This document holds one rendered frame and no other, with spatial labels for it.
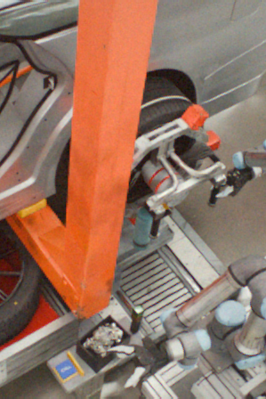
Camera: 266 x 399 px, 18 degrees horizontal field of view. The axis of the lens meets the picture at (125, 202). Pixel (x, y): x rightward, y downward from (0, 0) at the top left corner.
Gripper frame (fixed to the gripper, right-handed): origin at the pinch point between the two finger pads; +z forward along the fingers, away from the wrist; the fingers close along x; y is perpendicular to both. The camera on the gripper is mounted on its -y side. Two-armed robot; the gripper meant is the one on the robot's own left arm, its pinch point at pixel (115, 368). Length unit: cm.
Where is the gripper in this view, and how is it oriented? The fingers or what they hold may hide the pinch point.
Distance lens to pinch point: 283.7
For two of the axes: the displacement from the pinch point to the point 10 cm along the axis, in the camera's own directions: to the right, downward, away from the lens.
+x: -4.0, -6.8, 6.1
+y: -0.4, 6.8, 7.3
